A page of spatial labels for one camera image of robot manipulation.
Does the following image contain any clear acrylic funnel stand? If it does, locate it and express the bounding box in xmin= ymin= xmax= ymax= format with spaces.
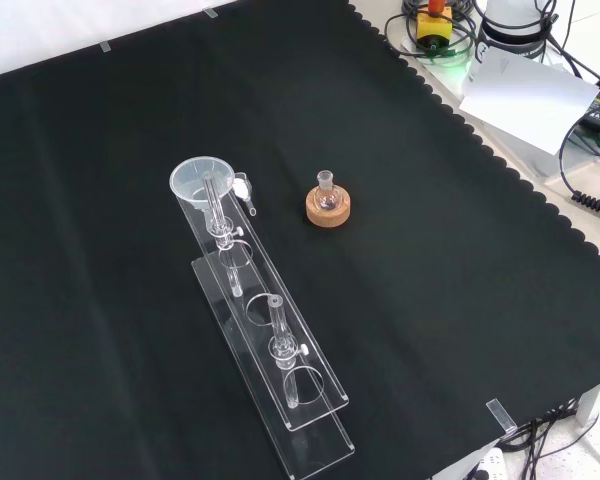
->
xmin=172 ymin=172 xmax=356 ymax=480

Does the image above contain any clear plastic funnel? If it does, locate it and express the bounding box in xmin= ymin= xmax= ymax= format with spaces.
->
xmin=168 ymin=156 xmax=235 ymax=217

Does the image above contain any small round-bottom glass flask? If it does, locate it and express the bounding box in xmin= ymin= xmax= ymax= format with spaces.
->
xmin=315 ymin=170 xmax=341 ymax=212

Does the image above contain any black bench cloth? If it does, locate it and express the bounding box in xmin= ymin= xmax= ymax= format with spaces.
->
xmin=0 ymin=0 xmax=600 ymax=480

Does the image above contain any yellow stop button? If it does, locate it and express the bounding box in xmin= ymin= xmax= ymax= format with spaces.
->
xmin=415 ymin=0 xmax=454 ymax=52

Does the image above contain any pale board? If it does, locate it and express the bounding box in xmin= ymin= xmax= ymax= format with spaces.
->
xmin=458 ymin=47 xmax=600 ymax=158

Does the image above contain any white power strip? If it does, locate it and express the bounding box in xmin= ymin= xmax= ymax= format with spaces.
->
xmin=460 ymin=446 xmax=512 ymax=480

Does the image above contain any white table leg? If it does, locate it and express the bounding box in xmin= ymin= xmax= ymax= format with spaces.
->
xmin=576 ymin=378 xmax=600 ymax=427

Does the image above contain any cork ring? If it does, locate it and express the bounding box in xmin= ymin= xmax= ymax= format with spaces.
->
xmin=305 ymin=185 xmax=354 ymax=229

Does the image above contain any black looped cable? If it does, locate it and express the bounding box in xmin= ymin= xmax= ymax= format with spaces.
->
xmin=383 ymin=0 xmax=481 ymax=57

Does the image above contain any green cable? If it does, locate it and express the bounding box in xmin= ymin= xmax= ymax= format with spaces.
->
xmin=419 ymin=29 xmax=477 ymax=65

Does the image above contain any black cable with ribbed plug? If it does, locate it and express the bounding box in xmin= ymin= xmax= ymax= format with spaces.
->
xmin=558 ymin=112 xmax=600 ymax=224

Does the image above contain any black floor cable bundle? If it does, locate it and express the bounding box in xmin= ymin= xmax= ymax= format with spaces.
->
xmin=498 ymin=399 xmax=600 ymax=480

